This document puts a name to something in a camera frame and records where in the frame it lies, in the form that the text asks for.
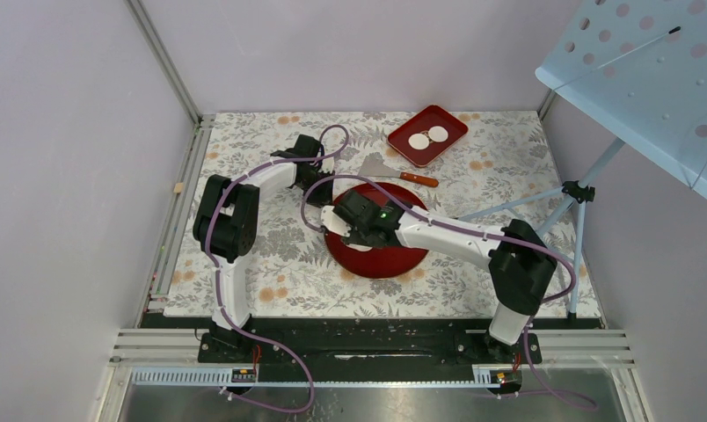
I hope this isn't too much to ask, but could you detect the round red tray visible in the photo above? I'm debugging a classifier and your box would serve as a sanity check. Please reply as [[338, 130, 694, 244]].
[[324, 183, 428, 279]]

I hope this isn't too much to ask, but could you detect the white dough ball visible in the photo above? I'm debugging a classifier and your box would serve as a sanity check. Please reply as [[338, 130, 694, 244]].
[[346, 244, 373, 252]]

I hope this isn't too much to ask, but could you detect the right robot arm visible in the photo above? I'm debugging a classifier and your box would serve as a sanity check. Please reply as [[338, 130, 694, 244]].
[[321, 190, 558, 362]]

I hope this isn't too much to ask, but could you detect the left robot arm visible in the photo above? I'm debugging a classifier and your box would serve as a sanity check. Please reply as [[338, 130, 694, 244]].
[[192, 135, 343, 361]]

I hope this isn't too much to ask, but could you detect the left round dumpling wrapper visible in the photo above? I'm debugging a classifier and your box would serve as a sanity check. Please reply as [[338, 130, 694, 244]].
[[408, 133, 430, 150]]

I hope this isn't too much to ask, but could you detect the round dumpling wrapper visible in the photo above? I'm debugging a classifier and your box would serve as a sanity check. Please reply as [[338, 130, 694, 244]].
[[427, 126, 449, 143], [408, 133, 430, 150]]

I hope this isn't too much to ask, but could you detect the right round dumpling wrapper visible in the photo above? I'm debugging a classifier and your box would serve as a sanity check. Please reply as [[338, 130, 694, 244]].
[[427, 126, 449, 143]]

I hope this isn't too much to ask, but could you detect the floral patterned table mat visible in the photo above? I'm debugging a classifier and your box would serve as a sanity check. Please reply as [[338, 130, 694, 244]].
[[164, 111, 602, 319]]

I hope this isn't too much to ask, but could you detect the red rectangular tray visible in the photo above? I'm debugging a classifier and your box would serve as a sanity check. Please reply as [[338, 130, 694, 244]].
[[387, 105, 468, 168]]

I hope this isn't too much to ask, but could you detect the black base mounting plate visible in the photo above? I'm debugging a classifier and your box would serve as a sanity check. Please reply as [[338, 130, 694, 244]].
[[117, 318, 602, 384]]

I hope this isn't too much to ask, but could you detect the light blue tripod stand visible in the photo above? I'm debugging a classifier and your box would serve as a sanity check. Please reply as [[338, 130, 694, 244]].
[[460, 138, 625, 326]]

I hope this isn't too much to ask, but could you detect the light blue perforated panel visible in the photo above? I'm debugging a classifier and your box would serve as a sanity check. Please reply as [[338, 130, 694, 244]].
[[536, 1, 707, 200]]

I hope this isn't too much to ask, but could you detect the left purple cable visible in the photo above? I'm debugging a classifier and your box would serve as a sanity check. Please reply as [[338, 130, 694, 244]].
[[204, 123, 351, 416]]

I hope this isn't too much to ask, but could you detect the purple cable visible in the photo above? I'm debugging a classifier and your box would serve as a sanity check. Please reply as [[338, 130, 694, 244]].
[[299, 174, 601, 416], [204, 123, 351, 416]]

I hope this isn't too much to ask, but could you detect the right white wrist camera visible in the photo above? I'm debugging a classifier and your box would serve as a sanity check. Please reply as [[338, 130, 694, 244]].
[[320, 206, 350, 237]]

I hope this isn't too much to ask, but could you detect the scraper with orange handle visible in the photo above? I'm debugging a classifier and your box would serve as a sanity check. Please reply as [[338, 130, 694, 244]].
[[358, 153, 439, 188]]

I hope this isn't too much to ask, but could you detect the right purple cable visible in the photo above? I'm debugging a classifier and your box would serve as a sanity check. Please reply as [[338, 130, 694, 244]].
[[299, 174, 601, 416]]

